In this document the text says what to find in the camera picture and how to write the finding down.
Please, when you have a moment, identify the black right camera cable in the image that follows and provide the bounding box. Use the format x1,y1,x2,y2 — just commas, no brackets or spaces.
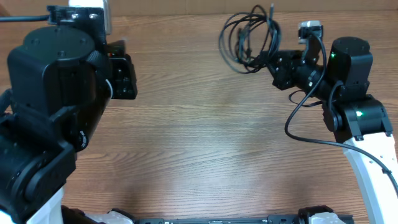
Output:
284,32,398,197

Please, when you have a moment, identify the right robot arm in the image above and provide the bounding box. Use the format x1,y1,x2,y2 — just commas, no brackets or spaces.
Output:
260,36,397,223

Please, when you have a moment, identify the black left camera cable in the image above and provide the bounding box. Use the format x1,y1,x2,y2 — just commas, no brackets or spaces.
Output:
0,14,50,23

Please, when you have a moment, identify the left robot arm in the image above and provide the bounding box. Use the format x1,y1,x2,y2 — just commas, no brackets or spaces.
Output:
1,0,137,223

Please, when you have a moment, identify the black grey-plug USB-C cable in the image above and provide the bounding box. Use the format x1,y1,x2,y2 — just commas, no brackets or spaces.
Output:
236,2,282,68

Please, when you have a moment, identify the black USB-A cable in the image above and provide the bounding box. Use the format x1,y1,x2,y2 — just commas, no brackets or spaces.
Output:
218,12,265,74

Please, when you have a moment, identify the black camera cable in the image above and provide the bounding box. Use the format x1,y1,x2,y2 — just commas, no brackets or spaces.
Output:
284,32,398,197
0,14,50,23

